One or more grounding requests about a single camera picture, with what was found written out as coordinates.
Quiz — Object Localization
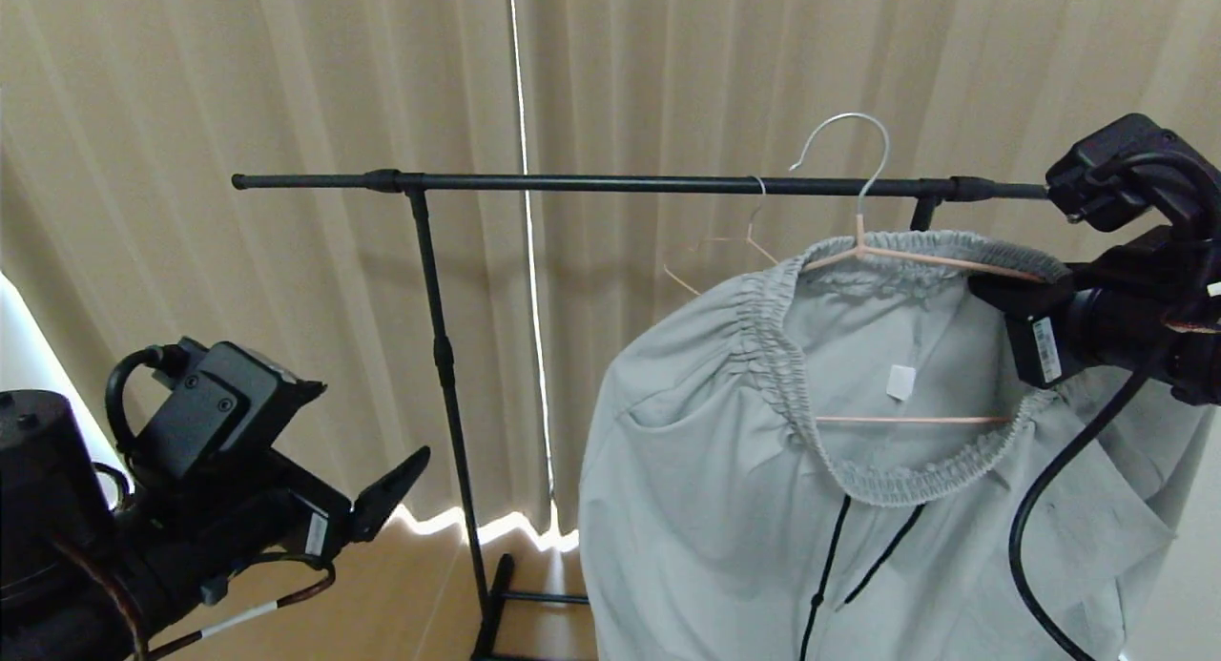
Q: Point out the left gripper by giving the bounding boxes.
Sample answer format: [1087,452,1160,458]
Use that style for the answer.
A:
[124,379,432,607]

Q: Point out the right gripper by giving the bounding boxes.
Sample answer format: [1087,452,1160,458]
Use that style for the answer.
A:
[1004,227,1221,404]

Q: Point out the pink clothes hanger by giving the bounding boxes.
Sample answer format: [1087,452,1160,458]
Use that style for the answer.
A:
[790,113,1050,425]
[663,176,780,296]

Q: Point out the pale grey shorts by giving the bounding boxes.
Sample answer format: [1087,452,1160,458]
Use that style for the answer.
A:
[577,230,1217,661]

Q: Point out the black clothes rack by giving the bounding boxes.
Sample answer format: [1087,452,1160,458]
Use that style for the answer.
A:
[232,170,1050,661]

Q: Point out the beige curtain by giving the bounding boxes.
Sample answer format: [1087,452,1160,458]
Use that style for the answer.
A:
[0,0,1221,547]

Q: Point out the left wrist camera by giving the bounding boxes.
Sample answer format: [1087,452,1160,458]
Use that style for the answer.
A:
[129,339,327,483]

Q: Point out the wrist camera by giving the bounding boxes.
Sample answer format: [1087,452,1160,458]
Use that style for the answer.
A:
[129,339,327,483]
[1046,114,1221,244]

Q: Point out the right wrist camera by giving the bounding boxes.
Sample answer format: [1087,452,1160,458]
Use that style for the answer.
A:
[1046,114,1221,244]

